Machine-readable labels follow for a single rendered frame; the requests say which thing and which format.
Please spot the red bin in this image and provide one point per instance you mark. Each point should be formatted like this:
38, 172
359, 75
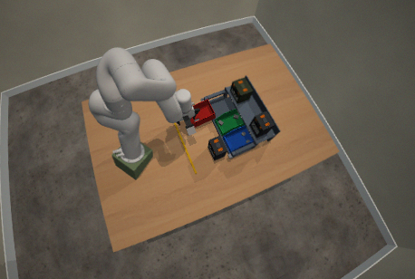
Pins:
205, 114

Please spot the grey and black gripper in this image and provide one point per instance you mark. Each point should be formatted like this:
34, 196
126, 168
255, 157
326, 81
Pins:
193, 114

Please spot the green open bin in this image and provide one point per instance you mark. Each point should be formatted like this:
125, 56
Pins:
229, 122

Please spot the grey metal shelf rack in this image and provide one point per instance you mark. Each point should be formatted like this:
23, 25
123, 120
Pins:
249, 109

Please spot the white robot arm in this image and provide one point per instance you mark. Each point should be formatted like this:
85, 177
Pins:
111, 105

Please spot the blue open bin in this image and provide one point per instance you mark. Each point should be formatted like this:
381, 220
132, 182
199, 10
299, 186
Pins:
234, 140

